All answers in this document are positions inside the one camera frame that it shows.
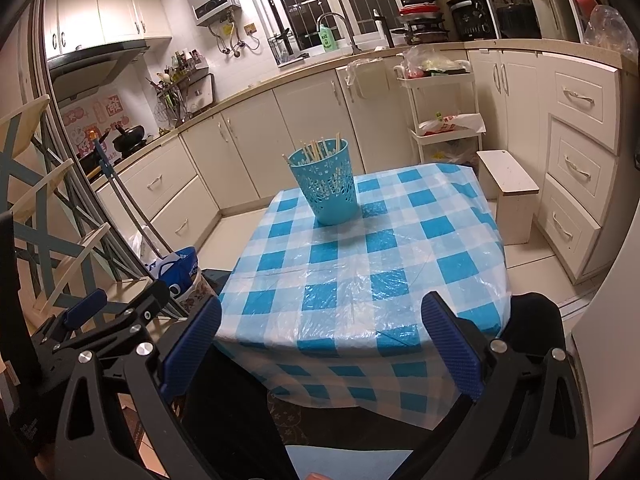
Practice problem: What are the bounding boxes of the grey pole with blue grip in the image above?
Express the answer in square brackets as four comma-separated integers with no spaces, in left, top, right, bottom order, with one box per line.
[102,160,173,258]
[89,130,166,261]

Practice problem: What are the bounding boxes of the black frying pan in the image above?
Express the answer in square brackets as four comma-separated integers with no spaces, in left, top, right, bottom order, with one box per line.
[80,152,108,176]

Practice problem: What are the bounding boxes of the light blue cloth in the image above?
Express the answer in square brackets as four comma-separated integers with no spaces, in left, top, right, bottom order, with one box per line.
[285,445,416,480]

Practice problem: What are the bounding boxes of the barred kitchen window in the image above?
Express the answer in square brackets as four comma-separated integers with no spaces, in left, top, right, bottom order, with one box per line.
[250,0,426,53]

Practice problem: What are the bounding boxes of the red printed plastic bag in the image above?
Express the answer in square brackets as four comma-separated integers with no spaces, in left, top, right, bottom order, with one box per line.
[417,112,487,137]

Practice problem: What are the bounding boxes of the clear bag of groceries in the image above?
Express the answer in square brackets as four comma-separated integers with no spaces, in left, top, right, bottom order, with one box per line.
[402,45,473,78]

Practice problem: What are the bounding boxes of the white plastic bag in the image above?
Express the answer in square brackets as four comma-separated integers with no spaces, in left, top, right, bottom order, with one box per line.
[131,230,161,261]

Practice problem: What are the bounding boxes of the black cooking pot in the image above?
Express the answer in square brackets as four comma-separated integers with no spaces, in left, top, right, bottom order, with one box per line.
[497,2,541,40]

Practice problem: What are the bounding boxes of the cream wall cabinets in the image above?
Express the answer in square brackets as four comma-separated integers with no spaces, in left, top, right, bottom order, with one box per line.
[44,0,173,58]

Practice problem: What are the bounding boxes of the cream and teal folding rack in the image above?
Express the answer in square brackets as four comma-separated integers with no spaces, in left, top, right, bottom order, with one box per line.
[0,94,171,321]

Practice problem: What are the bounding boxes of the blue perforated plastic basket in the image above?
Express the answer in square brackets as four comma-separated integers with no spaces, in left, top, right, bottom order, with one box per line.
[286,136,361,226]

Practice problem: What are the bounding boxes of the clear plastic bag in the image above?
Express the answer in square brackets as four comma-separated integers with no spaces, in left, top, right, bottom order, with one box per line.
[582,4,638,58]

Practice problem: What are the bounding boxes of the utensil rack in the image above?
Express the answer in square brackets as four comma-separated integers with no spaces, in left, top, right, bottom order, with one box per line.
[147,67,183,128]

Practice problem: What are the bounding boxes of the black tap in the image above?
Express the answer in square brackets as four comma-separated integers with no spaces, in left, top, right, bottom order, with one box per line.
[372,7,396,48]

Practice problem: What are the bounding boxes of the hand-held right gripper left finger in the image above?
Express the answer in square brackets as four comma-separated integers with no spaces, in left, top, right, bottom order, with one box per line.
[54,294,301,480]

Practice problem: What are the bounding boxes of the wire sink caddy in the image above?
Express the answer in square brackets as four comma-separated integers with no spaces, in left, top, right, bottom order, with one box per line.
[267,32,308,67]

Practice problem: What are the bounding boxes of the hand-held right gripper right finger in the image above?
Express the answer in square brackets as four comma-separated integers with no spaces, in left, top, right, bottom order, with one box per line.
[390,291,591,480]

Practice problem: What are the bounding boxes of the stack of pans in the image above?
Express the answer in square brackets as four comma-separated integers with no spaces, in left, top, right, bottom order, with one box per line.
[380,0,448,46]

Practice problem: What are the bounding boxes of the pink wall stickers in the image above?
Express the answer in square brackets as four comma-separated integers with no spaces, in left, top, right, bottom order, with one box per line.
[59,95,128,158]

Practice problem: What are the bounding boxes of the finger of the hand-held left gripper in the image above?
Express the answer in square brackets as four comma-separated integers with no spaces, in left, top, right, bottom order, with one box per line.
[47,280,171,366]
[31,289,109,361]

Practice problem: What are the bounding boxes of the chrome sink faucet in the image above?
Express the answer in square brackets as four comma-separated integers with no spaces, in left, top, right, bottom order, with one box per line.
[317,12,362,55]

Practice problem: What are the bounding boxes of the black wok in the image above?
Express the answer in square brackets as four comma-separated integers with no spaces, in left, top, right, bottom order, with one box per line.
[112,125,147,156]

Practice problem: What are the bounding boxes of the bundle of wooden chopsticks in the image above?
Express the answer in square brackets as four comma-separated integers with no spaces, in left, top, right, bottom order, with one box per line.
[287,130,347,165]

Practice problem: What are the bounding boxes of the range hood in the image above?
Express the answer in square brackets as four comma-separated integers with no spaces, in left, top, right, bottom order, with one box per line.
[47,42,151,103]

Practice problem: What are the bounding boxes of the white step stool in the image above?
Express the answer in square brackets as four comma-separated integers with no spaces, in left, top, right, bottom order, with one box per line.
[475,149,541,247]

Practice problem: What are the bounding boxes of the white rolling cart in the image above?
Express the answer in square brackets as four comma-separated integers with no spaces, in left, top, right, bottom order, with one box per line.
[397,57,486,166]

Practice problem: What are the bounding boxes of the blue white checked tablecloth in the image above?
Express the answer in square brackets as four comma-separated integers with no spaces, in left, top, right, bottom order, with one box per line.
[212,162,511,431]

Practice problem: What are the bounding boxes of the black toaster oven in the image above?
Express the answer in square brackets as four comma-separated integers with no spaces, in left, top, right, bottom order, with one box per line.
[450,0,498,41]

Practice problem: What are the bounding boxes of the floral patterned bag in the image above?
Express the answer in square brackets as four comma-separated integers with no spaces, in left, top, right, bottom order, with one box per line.
[175,267,221,316]

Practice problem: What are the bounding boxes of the white thermo pot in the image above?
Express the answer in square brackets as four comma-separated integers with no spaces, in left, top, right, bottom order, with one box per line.
[524,0,581,40]

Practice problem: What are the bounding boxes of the blue shopping bag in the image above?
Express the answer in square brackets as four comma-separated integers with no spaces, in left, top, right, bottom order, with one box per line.
[150,246,200,296]

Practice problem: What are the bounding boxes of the cream kitchen base cabinets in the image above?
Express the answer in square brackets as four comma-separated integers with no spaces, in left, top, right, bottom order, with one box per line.
[92,42,636,286]

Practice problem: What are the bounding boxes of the beige hanging bin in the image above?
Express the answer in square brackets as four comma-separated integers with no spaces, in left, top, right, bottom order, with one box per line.
[352,57,393,101]

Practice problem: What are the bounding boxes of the white shelf unit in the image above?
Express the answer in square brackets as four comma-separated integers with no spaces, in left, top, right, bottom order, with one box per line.
[425,0,588,43]

